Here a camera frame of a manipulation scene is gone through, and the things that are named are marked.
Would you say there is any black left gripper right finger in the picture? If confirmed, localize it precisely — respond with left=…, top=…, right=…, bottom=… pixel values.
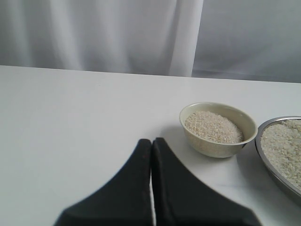
left=151, top=137, right=261, bottom=226

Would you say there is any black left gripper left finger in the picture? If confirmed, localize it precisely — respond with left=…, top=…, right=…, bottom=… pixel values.
left=55, top=139, right=153, bottom=226

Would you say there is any small cream ceramic bowl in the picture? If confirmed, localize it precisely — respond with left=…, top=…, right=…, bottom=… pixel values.
left=179, top=102, right=258, bottom=158

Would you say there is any large steel rice plate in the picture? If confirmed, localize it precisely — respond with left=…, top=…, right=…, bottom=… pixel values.
left=255, top=116, right=301, bottom=205

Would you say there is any white curtain backdrop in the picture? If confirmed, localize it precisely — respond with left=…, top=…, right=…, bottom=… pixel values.
left=0, top=0, right=301, bottom=82

